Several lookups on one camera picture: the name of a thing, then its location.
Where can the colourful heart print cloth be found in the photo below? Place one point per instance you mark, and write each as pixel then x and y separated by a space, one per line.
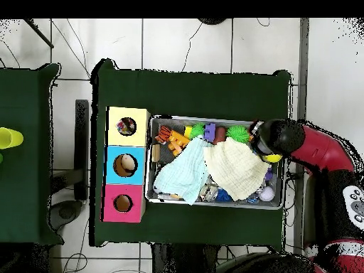
pixel 125 126

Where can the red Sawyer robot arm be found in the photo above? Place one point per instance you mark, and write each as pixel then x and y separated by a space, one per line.
pixel 321 150

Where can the wooden box with three holes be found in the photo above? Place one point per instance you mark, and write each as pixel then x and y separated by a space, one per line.
pixel 142 136

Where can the orange plastic building block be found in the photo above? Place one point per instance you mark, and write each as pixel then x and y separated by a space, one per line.
pixel 179 140

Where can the mint green muslin cloth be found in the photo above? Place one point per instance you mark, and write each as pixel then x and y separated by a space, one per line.
pixel 184 173

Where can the orange striped tiger plush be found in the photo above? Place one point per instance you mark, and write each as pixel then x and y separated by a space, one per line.
pixel 163 134

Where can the small green spiky ball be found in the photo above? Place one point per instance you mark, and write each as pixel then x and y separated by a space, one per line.
pixel 198 130

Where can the purple plastic building block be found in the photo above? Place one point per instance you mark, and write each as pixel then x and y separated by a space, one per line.
pixel 210 133

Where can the brown toy football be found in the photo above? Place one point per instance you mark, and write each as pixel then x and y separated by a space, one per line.
pixel 219 134

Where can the cream yellow muslin cloth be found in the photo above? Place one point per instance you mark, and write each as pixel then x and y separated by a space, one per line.
pixel 236 167

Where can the dark green tablecloth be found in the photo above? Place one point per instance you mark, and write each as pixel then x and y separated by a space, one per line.
pixel 184 93
pixel 22 184

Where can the large green spiky ball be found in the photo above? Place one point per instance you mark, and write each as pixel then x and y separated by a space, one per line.
pixel 237 133

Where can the yellow plastic ball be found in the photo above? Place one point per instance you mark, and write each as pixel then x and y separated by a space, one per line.
pixel 273 158

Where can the black round stand base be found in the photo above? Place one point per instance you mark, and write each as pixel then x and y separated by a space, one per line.
pixel 212 20

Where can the yellow-green plastic cup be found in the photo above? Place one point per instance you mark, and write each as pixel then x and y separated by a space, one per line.
pixel 10 138

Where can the black metal rod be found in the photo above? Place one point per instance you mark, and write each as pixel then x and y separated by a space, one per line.
pixel 39 34

